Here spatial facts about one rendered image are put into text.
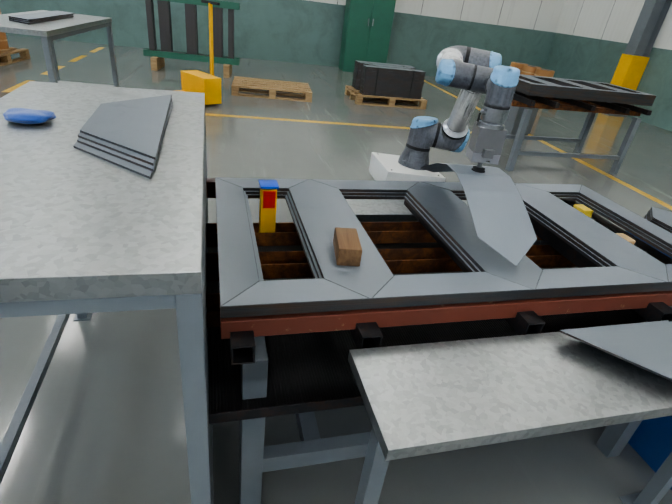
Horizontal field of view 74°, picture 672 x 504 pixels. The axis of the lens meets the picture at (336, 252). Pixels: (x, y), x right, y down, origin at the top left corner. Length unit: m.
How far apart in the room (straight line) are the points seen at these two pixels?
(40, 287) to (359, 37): 10.41
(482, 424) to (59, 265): 0.79
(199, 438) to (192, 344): 0.24
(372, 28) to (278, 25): 2.11
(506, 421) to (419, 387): 0.18
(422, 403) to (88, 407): 1.38
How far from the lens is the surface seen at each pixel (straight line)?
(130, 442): 1.85
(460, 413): 0.97
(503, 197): 1.41
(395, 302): 1.06
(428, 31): 12.08
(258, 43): 11.28
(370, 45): 11.00
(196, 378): 0.85
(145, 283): 0.72
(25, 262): 0.79
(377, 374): 0.99
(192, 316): 0.76
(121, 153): 1.17
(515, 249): 1.30
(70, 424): 1.96
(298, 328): 1.04
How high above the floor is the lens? 1.43
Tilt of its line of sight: 30 degrees down
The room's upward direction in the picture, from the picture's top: 8 degrees clockwise
